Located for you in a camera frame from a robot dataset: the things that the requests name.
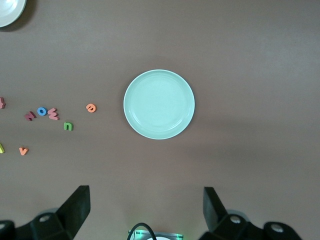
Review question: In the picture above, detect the light green plate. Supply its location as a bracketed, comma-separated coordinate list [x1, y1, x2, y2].
[123, 69, 196, 140]

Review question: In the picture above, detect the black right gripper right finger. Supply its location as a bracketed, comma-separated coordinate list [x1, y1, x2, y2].
[197, 186, 301, 240]

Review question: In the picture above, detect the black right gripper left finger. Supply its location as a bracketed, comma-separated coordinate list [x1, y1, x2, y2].
[0, 184, 91, 240]

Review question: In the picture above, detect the pink foam letter w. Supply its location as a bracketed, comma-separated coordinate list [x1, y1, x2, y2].
[47, 107, 60, 121]

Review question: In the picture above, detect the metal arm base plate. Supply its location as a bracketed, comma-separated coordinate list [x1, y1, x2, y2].
[127, 229, 185, 240]

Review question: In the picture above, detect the beige plate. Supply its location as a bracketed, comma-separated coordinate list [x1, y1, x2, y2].
[0, 0, 27, 28]

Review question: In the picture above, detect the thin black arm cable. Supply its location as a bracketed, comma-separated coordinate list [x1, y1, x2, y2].
[129, 222, 157, 240]

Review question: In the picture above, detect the blue foam letter o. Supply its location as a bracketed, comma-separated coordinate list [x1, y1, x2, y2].
[36, 106, 49, 118]

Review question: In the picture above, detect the brown table cover sheet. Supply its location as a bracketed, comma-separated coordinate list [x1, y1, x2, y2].
[0, 0, 320, 240]

